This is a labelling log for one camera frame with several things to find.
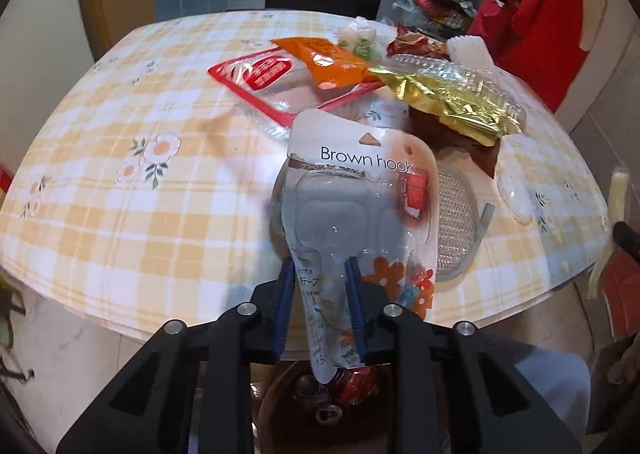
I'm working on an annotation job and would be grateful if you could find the white green crumpled wrapper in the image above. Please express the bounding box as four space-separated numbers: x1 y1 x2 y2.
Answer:
337 18 385 63

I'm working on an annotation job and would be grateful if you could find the red hanging apron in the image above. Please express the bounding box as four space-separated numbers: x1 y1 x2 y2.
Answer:
469 0 608 112

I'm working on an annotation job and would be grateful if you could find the round grey mesh strainer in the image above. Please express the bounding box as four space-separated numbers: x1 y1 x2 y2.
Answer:
270 157 494 289

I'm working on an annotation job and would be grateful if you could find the gold foil wrapper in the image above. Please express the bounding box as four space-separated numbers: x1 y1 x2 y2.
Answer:
370 66 524 148

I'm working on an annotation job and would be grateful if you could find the red clear plastic food bag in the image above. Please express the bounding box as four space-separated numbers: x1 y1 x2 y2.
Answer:
208 45 382 129

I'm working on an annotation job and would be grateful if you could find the clear plastic lid piece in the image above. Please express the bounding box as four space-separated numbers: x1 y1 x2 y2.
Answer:
496 169 534 226

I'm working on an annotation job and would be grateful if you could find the red brown snack wrapper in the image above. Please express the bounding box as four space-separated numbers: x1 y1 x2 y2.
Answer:
386 24 449 60

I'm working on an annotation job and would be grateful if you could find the orange snack packet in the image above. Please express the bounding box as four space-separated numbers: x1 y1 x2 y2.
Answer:
271 37 380 90

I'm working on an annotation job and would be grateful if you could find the brown round trash bin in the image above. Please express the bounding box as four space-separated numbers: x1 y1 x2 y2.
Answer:
252 361 393 453

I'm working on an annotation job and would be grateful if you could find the brown hook blister package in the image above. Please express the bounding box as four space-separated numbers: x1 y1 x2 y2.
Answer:
281 110 439 384

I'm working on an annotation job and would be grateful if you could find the yellow plaid floral tablecloth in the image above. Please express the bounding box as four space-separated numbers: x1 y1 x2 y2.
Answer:
1 11 608 338

